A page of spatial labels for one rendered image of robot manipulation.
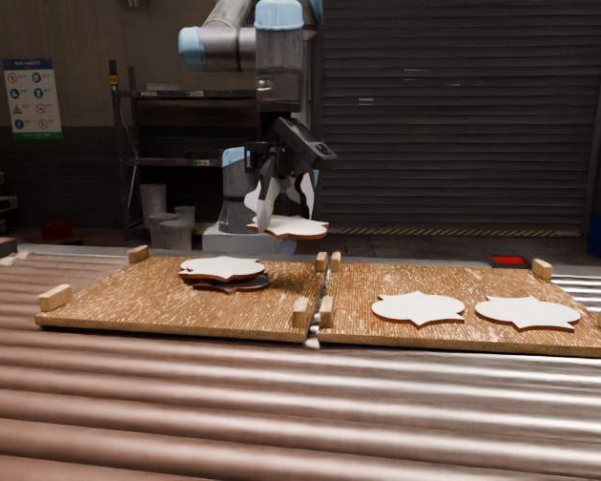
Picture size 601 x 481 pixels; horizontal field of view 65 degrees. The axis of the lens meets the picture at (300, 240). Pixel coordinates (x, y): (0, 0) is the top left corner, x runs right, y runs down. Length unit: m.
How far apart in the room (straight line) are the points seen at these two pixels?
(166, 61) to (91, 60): 0.88
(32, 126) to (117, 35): 1.50
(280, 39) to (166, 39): 5.12
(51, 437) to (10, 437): 0.04
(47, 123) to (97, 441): 6.01
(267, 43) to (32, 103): 5.83
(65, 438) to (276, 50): 0.58
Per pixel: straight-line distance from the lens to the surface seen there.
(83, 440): 0.53
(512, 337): 0.70
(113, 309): 0.79
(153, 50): 5.91
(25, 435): 0.56
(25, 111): 6.57
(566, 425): 0.57
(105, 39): 6.14
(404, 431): 0.50
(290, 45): 0.78
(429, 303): 0.76
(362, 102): 5.47
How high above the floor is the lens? 1.21
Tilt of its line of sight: 13 degrees down
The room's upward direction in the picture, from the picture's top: straight up
